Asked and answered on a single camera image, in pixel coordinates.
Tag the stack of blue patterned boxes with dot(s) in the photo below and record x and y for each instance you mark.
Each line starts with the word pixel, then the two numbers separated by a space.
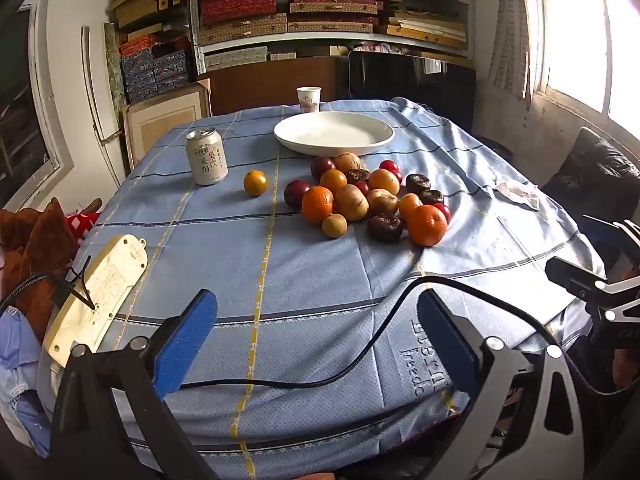
pixel 155 67

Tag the white oval plate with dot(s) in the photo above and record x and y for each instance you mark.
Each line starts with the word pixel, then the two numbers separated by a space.
pixel 332 133

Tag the blue checked tablecloth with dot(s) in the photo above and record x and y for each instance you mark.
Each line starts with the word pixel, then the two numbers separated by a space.
pixel 310 280

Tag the shelf of flat boxes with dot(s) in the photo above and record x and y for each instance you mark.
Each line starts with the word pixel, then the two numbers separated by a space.
pixel 330 37

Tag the green patterned roll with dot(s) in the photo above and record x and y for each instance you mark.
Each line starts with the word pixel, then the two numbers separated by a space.
pixel 114 70

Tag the crumpled white tissue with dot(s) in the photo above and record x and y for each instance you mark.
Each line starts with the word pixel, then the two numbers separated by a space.
pixel 517 192

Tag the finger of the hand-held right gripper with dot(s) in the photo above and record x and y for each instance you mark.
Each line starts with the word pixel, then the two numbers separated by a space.
pixel 575 277
pixel 607 235

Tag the red white checked cloth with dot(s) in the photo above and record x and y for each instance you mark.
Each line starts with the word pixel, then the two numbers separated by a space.
pixel 80 222

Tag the dark red plum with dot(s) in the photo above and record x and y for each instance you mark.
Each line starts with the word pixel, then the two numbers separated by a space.
pixel 322 166
pixel 296 193

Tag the stack of red tan boxes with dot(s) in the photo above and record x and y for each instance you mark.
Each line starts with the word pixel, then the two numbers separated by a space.
pixel 325 10

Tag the small red plum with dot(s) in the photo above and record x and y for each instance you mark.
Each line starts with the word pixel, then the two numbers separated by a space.
pixel 388 165
pixel 397 176
pixel 443 211
pixel 362 187

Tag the black leather chair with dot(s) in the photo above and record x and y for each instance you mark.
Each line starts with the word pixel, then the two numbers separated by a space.
pixel 595 165

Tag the black cabinet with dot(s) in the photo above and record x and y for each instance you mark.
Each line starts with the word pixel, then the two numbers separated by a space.
pixel 410 82

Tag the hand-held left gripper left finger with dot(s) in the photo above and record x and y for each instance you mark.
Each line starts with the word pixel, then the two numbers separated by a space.
pixel 185 340

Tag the light wooden framed panel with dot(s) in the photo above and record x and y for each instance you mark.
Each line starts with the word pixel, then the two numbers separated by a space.
pixel 165 122

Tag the bumpy orange mandarin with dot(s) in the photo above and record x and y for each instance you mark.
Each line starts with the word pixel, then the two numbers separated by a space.
pixel 317 204
pixel 426 225

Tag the brown wooden board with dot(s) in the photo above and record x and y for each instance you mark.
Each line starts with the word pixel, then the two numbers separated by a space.
pixel 270 82

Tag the light blue cloth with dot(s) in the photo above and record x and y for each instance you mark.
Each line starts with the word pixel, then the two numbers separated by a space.
pixel 17 375

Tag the white beverage can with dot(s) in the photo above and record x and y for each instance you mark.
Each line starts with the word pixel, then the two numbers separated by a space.
pixel 206 157

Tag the brown plush cloth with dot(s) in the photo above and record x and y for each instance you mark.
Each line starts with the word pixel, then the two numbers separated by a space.
pixel 35 245

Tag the patterned curtain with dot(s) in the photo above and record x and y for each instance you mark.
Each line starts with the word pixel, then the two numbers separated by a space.
pixel 510 25

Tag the cream power strip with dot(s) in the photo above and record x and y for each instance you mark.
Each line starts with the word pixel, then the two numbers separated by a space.
pixel 100 290

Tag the white paper cup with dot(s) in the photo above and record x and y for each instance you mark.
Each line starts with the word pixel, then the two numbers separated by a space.
pixel 308 100

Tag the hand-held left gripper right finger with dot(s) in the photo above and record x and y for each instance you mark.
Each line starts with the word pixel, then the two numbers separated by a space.
pixel 447 345

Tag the bright window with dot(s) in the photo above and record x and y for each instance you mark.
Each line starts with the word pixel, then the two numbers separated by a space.
pixel 580 35

